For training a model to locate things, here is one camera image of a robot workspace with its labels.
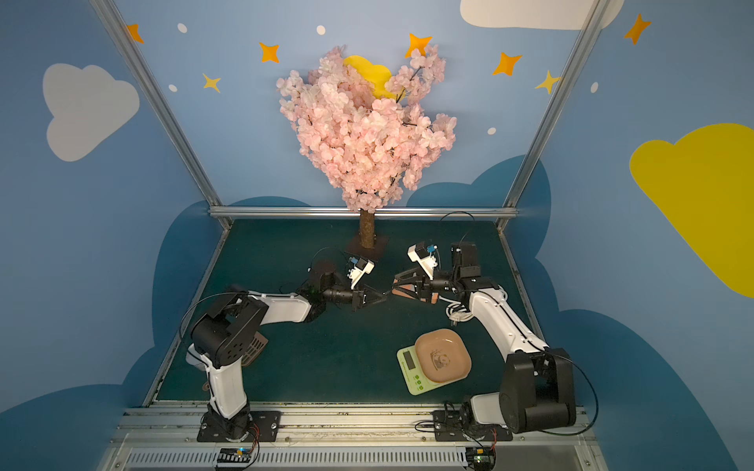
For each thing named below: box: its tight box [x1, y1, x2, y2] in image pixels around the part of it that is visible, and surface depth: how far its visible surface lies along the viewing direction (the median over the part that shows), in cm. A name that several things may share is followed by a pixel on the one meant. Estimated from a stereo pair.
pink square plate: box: [414, 328, 473, 383], surface depth 85 cm
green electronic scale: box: [396, 344, 469, 397], surface depth 83 cm
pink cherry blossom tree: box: [275, 45, 458, 250], surface depth 75 cm
